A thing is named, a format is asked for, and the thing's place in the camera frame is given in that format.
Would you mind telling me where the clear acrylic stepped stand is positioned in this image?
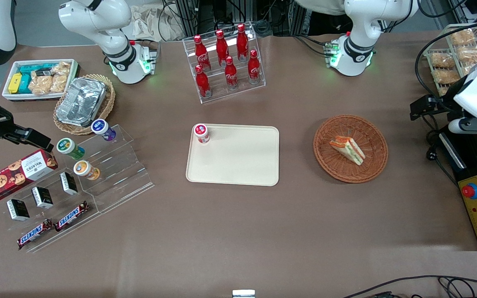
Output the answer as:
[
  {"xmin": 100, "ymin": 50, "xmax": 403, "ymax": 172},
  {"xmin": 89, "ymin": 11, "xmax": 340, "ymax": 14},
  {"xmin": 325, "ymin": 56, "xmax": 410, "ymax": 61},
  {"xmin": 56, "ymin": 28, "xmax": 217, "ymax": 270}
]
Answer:
[
  {"xmin": 2, "ymin": 143, "xmax": 101, "ymax": 254},
  {"xmin": 73, "ymin": 124, "xmax": 155, "ymax": 214}
]

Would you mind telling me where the triangular sandwich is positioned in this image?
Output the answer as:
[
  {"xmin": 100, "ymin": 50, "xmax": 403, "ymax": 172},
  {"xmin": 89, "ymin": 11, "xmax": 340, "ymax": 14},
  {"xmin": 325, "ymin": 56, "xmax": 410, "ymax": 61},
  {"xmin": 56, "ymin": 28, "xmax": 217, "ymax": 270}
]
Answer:
[{"xmin": 330, "ymin": 136, "xmax": 366, "ymax": 166}]

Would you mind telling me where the small black box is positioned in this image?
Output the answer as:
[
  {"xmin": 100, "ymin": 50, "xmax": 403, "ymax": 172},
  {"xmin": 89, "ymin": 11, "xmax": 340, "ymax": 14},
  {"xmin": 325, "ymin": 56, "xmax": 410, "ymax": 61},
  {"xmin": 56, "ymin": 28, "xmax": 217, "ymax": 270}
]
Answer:
[
  {"xmin": 60, "ymin": 172, "xmax": 78, "ymax": 195},
  {"xmin": 7, "ymin": 199, "xmax": 30, "ymax": 221},
  {"xmin": 31, "ymin": 186, "xmax": 54, "ymax": 209}
]

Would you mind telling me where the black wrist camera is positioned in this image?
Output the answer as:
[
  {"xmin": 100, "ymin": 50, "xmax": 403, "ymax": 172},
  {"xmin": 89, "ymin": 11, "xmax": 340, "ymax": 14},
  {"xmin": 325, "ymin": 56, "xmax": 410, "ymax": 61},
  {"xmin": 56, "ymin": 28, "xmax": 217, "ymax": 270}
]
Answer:
[
  {"xmin": 0, "ymin": 92, "xmax": 54, "ymax": 153},
  {"xmin": 410, "ymin": 94, "xmax": 465, "ymax": 122}
]

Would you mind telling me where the red cola bottle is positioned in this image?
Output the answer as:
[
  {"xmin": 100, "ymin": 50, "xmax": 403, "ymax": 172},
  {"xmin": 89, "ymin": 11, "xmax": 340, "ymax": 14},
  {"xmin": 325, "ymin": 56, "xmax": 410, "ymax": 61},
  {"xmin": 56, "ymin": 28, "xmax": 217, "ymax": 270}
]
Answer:
[
  {"xmin": 215, "ymin": 30, "xmax": 230, "ymax": 67},
  {"xmin": 248, "ymin": 50, "xmax": 261, "ymax": 84},
  {"xmin": 224, "ymin": 56, "xmax": 239, "ymax": 89},
  {"xmin": 237, "ymin": 24, "xmax": 250, "ymax": 62},
  {"xmin": 195, "ymin": 65, "xmax": 211, "ymax": 99},
  {"xmin": 194, "ymin": 35, "xmax": 211, "ymax": 71}
]

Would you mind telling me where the dark background equipment rack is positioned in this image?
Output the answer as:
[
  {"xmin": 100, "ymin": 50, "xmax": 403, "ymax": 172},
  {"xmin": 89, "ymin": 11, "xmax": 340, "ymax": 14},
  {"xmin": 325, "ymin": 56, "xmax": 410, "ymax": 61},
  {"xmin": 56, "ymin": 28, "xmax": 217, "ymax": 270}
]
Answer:
[{"xmin": 162, "ymin": 0, "xmax": 347, "ymax": 38}]

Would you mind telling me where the tan oval wicker basket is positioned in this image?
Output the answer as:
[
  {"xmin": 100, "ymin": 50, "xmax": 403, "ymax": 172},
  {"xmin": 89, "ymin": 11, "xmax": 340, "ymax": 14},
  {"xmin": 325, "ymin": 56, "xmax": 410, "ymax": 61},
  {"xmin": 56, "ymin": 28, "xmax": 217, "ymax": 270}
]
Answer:
[{"xmin": 53, "ymin": 74, "xmax": 116, "ymax": 136}]

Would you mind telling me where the yellow snack box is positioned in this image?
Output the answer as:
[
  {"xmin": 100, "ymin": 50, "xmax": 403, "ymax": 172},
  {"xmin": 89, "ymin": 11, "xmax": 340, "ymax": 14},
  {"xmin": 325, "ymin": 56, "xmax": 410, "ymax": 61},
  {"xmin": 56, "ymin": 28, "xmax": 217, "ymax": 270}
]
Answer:
[{"xmin": 8, "ymin": 73, "xmax": 23, "ymax": 94}]

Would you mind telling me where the beige crumpled bag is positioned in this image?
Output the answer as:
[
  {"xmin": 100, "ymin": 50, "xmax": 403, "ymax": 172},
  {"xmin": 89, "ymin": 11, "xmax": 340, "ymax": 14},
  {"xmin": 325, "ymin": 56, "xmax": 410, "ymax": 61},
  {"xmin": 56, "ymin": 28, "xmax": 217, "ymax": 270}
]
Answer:
[{"xmin": 131, "ymin": 5, "xmax": 183, "ymax": 42}]

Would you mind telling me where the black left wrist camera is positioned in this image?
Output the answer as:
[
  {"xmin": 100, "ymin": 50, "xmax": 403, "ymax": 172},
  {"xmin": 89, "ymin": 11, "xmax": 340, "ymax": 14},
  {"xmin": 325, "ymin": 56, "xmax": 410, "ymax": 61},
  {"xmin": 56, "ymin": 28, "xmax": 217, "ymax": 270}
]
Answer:
[{"xmin": 410, "ymin": 94, "xmax": 465, "ymax": 122}]

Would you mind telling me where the bagged bread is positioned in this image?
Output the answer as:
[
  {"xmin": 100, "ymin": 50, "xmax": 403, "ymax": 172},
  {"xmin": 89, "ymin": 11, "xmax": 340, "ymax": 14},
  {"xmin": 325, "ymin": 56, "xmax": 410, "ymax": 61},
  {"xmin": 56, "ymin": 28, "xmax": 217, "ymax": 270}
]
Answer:
[
  {"xmin": 432, "ymin": 68, "xmax": 461, "ymax": 86},
  {"xmin": 456, "ymin": 46, "xmax": 477, "ymax": 65},
  {"xmin": 429, "ymin": 52, "xmax": 457, "ymax": 69},
  {"xmin": 450, "ymin": 29, "xmax": 477, "ymax": 46}
]

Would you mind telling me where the Snickers chocolate bar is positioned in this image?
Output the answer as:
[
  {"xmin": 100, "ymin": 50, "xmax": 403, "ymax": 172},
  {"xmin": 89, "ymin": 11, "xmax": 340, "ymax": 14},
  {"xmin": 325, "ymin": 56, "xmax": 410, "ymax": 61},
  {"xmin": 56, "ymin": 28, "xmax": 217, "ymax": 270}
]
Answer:
[
  {"xmin": 17, "ymin": 219, "xmax": 53, "ymax": 250},
  {"xmin": 54, "ymin": 201, "xmax": 89, "ymax": 232}
]

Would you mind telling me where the white wire rack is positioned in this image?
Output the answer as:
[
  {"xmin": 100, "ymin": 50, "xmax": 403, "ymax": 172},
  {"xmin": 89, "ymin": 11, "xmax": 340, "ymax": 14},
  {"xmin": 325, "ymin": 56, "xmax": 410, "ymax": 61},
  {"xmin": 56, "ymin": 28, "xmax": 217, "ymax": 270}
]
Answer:
[{"xmin": 423, "ymin": 24, "xmax": 477, "ymax": 98}]

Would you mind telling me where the black machine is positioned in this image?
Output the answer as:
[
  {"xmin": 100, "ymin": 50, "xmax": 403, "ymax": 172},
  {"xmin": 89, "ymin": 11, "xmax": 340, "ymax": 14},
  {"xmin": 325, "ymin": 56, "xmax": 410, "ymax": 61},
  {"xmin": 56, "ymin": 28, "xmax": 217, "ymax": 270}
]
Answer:
[{"xmin": 437, "ymin": 124, "xmax": 477, "ymax": 251}]

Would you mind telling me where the white plastic bin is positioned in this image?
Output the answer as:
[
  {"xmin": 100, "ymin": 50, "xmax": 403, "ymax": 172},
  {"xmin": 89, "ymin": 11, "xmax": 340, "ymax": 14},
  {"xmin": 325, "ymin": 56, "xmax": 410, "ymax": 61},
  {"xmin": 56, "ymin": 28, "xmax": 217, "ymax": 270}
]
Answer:
[{"xmin": 2, "ymin": 59, "xmax": 80, "ymax": 102}]

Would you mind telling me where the black power plug cable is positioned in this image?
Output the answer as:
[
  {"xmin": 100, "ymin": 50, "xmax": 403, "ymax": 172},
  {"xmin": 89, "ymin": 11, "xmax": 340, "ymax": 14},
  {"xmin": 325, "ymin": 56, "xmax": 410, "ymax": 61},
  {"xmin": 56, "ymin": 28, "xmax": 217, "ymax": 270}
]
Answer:
[{"xmin": 423, "ymin": 114, "xmax": 458, "ymax": 187}]

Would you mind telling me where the beige plastic tray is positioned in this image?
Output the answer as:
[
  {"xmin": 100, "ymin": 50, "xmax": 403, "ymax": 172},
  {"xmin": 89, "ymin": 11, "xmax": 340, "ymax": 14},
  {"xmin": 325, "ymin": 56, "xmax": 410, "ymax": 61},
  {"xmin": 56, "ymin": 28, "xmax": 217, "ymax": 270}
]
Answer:
[{"xmin": 185, "ymin": 124, "xmax": 279, "ymax": 187}]

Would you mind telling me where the purple yogurt cup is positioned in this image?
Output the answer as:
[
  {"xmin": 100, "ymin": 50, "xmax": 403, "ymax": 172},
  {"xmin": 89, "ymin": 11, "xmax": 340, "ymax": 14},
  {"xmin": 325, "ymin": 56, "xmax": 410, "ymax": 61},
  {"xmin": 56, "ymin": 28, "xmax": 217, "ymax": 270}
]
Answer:
[{"xmin": 91, "ymin": 119, "xmax": 117, "ymax": 141}]

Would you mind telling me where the green yogurt cup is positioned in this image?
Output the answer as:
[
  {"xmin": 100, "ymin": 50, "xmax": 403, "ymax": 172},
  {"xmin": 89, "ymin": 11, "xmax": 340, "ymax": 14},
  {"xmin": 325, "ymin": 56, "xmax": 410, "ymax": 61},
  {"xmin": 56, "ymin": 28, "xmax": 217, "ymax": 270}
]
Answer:
[{"xmin": 56, "ymin": 138, "xmax": 85, "ymax": 160}]

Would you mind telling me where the aluminium foil tray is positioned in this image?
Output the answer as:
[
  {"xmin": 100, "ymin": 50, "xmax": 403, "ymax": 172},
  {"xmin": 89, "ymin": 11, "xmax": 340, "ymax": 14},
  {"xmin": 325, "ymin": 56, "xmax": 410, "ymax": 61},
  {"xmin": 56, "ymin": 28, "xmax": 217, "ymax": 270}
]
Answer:
[{"xmin": 55, "ymin": 77, "xmax": 107, "ymax": 127}]

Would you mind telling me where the orange yogurt cup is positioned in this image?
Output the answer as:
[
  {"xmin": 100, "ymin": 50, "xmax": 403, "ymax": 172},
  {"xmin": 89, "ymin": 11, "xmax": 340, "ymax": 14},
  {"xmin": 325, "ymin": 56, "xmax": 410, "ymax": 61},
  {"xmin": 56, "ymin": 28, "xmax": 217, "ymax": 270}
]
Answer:
[{"xmin": 73, "ymin": 161, "xmax": 101, "ymax": 181}]

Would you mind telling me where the teal snack box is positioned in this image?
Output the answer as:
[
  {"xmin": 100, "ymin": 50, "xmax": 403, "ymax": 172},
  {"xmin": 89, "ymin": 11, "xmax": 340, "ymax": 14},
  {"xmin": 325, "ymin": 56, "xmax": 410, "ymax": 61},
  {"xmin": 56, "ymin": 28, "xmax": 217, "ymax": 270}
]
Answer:
[{"xmin": 17, "ymin": 64, "xmax": 53, "ymax": 94}]

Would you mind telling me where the clear acrylic bottle rack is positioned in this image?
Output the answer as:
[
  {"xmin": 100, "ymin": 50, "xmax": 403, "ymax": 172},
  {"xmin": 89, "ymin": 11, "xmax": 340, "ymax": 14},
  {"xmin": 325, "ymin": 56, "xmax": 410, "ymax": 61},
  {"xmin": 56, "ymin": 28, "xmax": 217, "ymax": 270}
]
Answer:
[{"xmin": 183, "ymin": 22, "xmax": 266, "ymax": 104}]

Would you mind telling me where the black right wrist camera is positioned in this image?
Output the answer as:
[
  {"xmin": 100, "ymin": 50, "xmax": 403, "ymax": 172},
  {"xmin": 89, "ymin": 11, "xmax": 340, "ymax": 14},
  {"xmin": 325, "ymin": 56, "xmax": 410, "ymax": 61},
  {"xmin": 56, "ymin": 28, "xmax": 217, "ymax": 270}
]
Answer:
[{"xmin": 0, "ymin": 92, "xmax": 54, "ymax": 153}]

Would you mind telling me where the red Walkers cookie box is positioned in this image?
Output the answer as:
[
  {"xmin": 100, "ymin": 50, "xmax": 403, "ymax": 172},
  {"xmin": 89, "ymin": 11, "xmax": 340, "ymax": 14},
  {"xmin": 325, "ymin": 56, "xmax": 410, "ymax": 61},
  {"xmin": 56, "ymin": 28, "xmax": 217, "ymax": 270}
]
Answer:
[{"xmin": 0, "ymin": 149, "xmax": 59, "ymax": 203}]

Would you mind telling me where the red lid yogurt cup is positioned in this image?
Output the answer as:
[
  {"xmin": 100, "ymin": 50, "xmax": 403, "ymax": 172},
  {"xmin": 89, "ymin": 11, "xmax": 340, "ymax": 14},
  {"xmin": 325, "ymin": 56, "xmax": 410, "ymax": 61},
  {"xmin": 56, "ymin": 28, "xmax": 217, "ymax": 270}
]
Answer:
[{"xmin": 193, "ymin": 123, "xmax": 211, "ymax": 144}]

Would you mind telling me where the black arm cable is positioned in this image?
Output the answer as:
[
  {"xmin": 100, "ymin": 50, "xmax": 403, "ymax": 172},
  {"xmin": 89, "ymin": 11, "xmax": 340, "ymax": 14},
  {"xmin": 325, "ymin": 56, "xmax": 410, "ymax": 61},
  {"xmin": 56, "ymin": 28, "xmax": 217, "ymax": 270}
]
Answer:
[{"xmin": 414, "ymin": 21, "xmax": 477, "ymax": 125}]

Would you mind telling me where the clear bag of crackers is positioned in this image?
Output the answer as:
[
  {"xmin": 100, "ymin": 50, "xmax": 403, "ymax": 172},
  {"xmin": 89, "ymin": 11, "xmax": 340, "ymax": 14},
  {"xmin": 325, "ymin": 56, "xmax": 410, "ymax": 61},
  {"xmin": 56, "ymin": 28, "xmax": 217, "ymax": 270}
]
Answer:
[
  {"xmin": 29, "ymin": 70, "xmax": 53, "ymax": 95},
  {"xmin": 51, "ymin": 62, "xmax": 72, "ymax": 93}
]

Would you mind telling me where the round brown wicker basket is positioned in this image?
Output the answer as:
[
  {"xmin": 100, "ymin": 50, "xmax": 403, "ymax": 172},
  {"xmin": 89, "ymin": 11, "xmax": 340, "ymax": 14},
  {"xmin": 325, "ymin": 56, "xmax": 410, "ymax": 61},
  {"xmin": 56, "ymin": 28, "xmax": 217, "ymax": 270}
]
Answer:
[{"xmin": 313, "ymin": 115, "xmax": 389, "ymax": 184}]

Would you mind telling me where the black floor cable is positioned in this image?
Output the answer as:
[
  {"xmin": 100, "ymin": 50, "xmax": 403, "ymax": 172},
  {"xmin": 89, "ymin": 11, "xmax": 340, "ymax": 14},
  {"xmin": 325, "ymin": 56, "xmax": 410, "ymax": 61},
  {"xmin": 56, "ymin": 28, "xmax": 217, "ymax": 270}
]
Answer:
[{"xmin": 342, "ymin": 275, "xmax": 477, "ymax": 298}]

